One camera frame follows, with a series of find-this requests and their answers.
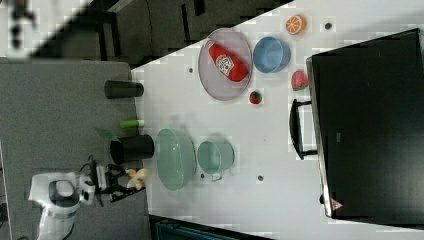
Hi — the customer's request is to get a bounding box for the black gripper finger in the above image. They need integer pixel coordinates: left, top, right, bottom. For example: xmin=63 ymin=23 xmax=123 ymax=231
xmin=110 ymin=187 xmax=145 ymax=203
xmin=108 ymin=164 xmax=127 ymax=177

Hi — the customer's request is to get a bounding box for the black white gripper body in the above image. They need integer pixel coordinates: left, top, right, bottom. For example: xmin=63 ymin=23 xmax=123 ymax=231
xmin=88 ymin=160 xmax=117 ymax=204

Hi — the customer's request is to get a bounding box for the yellow plush banana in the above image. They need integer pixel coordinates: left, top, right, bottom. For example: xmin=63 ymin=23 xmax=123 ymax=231
xmin=126 ymin=169 xmax=148 ymax=190

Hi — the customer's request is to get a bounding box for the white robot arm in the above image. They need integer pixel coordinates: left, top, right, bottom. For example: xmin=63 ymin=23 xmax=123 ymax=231
xmin=28 ymin=158 xmax=148 ymax=240

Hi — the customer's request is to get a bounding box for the black cylinder container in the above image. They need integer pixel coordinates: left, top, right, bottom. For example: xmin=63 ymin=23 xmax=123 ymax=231
xmin=110 ymin=135 xmax=155 ymax=165

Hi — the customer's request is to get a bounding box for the green marker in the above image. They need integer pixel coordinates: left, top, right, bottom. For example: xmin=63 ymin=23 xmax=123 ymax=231
xmin=120 ymin=120 xmax=144 ymax=129

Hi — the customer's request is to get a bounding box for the dark bin at edge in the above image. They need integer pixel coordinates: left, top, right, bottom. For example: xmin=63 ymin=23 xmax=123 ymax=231
xmin=152 ymin=219 xmax=271 ymax=240

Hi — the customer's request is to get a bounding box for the black cylinder cup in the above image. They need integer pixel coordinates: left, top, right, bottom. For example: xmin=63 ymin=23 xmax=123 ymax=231
xmin=104 ymin=80 xmax=144 ymax=99

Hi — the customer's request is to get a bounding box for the red ketchup bottle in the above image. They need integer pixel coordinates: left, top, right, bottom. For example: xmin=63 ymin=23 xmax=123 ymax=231
xmin=205 ymin=39 xmax=249 ymax=82

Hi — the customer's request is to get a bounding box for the grey round plate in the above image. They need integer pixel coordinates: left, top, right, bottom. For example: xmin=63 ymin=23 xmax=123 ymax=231
xmin=198 ymin=28 xmax=253 ymax=101

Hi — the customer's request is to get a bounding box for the small red plush strawberry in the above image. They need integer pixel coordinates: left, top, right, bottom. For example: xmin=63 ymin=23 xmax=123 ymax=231
xmin=249 ymin=91 xmax=262 ymax=104

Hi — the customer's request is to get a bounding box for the blue bowl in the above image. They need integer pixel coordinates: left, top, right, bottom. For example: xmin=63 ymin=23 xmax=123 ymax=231
xmin=253 ymin=36 xmax=291 ymax=73

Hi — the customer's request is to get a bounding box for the large pink plush strawberry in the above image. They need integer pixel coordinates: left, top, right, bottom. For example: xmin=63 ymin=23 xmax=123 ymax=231
xmin=291 ymin=70 xmax=309 ymax=91

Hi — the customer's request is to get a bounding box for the orange slice toy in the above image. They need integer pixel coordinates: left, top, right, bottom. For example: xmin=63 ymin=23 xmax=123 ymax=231
xmin=285 ymin=14 xmax=307 ymax=35

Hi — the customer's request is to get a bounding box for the black toaster oven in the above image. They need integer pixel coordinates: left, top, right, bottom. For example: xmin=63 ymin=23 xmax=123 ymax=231
xmin=306 ymin=28 xmax=424 ymax=229

